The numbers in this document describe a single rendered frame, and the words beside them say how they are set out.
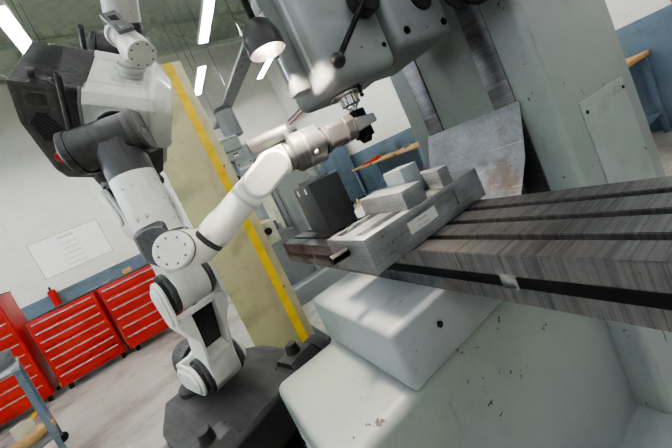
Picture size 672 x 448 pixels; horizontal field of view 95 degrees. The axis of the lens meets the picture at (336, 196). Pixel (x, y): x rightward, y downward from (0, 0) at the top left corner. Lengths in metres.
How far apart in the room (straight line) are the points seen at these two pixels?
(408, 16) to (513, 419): 0.88
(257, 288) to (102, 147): 1.81
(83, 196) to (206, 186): 7.65
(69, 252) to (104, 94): 9.04
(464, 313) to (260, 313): 1.93
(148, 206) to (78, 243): 9.11
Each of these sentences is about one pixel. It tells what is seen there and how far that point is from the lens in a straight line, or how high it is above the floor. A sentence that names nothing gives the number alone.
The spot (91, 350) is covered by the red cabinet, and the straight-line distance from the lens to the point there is 5.45.
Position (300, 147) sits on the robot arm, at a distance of 0.67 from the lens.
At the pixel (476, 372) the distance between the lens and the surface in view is 0.74.
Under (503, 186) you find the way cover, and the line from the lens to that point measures 0.89.
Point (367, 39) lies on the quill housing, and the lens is 0.73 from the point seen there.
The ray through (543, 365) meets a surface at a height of 0.56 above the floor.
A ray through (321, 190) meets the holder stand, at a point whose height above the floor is 1.11.
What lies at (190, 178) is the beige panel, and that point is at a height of 1.50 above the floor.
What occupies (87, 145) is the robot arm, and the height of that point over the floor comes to 1.41.
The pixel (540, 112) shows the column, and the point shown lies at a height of 1.07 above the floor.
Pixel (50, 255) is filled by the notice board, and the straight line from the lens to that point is 9.95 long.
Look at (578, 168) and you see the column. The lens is 0.95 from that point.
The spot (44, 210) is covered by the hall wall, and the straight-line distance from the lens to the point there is 10.02.
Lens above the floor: 1.17
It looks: 5 degrees down
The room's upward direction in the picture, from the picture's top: 25 degrees counter-clockwise
